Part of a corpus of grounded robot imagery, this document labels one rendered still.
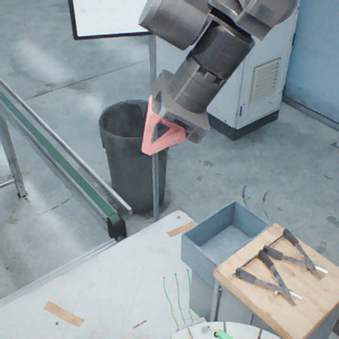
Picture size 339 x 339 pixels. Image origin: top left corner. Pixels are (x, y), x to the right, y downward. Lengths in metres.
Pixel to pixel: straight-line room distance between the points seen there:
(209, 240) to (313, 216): 1.62
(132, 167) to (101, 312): 1.18
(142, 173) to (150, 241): 0.99
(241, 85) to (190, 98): 2.31
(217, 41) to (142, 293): 0.80
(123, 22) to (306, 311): 0.95
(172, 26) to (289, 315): 0.55
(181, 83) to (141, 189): 1.81
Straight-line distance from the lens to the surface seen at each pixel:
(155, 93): 0.53
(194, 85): 0.49
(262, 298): 0.81
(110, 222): 1.35
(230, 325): 0.74
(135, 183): 2.25
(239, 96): 2.84
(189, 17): 0.46
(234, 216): 1.00
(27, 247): 2.37
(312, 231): 2.46
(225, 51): 0.48
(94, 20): 1.32
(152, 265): 1.19
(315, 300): 0.83
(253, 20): 0.45
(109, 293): 1.15
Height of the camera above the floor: 1.73
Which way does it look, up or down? 39 degrees down
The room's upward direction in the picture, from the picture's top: straight up
